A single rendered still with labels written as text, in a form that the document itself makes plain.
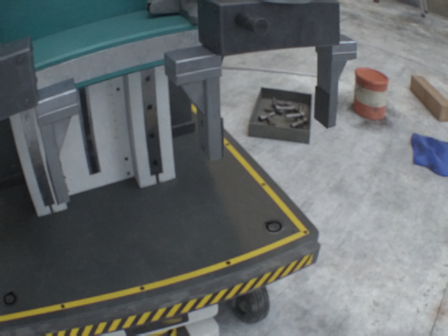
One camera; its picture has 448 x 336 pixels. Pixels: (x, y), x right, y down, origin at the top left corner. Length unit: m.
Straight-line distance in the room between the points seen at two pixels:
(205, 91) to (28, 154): 0.53
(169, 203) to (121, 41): 0.42
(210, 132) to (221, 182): 0.55
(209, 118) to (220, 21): 0.09
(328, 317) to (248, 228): 0.39
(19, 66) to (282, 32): 0.22
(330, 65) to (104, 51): 0.29
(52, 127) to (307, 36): 0.23
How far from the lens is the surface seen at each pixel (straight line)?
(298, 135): 1.65
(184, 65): 0.34
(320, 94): 0.45
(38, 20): 0.70
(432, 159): 1.72
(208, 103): 0.37
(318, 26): 0.38
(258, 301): 0.92
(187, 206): 0.87
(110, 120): 0.88
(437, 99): 2.20
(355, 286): 1.16
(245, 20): 0.32
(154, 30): 0.57
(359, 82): 1.90
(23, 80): 0.30
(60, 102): 0.32
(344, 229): 1.31
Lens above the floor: 0.88
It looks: 35 degrees down
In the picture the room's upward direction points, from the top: 2 degrees counter-clockwise
